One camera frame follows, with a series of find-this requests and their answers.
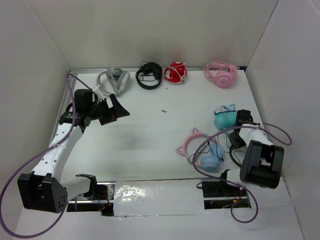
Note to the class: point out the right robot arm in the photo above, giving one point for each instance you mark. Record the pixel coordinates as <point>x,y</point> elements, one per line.
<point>263,160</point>

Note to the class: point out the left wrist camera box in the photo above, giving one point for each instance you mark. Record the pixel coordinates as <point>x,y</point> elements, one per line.
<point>99,93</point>

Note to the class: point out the grey white headphones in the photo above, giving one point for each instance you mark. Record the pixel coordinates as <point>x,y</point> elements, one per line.
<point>116,77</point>

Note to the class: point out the teal headphones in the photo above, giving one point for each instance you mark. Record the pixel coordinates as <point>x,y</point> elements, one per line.
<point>225,116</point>

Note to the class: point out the red white headphones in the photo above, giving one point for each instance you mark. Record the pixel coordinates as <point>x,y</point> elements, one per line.
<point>175,73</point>

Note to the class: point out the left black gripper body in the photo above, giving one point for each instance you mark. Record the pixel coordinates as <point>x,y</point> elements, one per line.
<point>102,112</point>

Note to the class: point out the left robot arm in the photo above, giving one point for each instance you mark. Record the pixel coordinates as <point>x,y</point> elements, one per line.
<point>42,188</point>

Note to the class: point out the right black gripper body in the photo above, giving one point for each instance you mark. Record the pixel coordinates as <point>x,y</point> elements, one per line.
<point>237,141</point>

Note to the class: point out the black wired headphones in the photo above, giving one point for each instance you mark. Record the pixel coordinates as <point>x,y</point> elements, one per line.
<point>232,151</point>

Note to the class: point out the pink blue cat-ear headphones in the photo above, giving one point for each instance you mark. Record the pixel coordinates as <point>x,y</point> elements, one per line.
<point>209,157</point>

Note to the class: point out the black wrapped headphones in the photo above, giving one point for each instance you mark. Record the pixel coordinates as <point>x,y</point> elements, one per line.
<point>149,72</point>

